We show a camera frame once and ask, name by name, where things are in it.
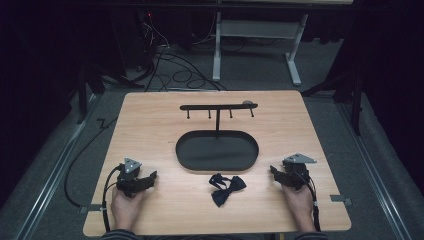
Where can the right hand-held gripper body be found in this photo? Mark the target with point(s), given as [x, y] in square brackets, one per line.
[295, 171]

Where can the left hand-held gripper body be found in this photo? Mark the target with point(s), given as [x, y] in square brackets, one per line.
[129, 177]

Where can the black bow tie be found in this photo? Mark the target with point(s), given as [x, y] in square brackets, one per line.
[227, 188]

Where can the black hook stand with tray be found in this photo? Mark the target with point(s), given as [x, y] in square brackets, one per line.
[217, 146]

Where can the person's left hand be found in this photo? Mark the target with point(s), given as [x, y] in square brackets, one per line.
[125, 208]

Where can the person's right hand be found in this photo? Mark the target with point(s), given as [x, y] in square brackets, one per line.
[300, 206]

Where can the person's left striped sleeve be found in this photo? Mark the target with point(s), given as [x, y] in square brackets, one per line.
[120, 234]

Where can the person's striped sleeve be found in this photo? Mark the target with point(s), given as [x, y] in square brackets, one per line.
[310, 235]
[120, 234]

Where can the person's right striped sleeve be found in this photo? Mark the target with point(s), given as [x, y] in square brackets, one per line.
[310, 235]

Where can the black stand leg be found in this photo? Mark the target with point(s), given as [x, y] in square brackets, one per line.
[87, 86]
[346, 93]

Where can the grey table clamp bracket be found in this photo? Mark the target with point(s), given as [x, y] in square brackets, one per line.
[90, 208]
[340, 199]

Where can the white metal desk frame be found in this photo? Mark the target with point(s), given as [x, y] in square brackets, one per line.
[256, 46]

